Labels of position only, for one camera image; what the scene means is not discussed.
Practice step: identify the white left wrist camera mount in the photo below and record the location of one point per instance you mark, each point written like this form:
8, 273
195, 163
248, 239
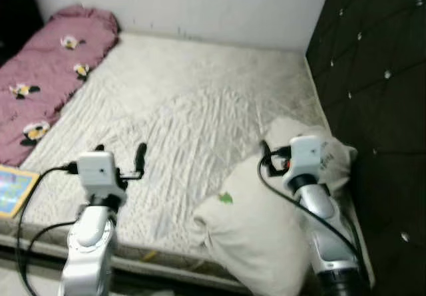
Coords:
98, 169

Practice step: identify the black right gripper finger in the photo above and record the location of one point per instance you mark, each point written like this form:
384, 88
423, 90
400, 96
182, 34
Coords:
265, 151

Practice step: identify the white quilted mattress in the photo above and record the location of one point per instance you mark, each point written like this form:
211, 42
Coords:
186, 110

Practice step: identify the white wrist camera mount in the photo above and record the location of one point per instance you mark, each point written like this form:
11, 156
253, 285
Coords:
98, 169
306, 153

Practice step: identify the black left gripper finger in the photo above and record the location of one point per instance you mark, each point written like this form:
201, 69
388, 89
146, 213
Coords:
140, 157
100, 149

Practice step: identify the white printed pillow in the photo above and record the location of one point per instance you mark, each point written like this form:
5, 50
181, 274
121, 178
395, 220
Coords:
253, 236

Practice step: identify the dark tufted headboard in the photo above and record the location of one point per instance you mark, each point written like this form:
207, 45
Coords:
379, 63

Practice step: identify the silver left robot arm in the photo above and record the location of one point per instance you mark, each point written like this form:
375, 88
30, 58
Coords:
90, 249

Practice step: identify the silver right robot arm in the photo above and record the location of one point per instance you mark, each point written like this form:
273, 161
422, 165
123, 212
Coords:
316, 203

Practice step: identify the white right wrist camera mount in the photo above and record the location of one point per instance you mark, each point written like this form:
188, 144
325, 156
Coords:
306, 153

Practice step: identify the colourful yellow-edged children's book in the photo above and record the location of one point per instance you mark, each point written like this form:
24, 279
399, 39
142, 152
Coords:
14, 189

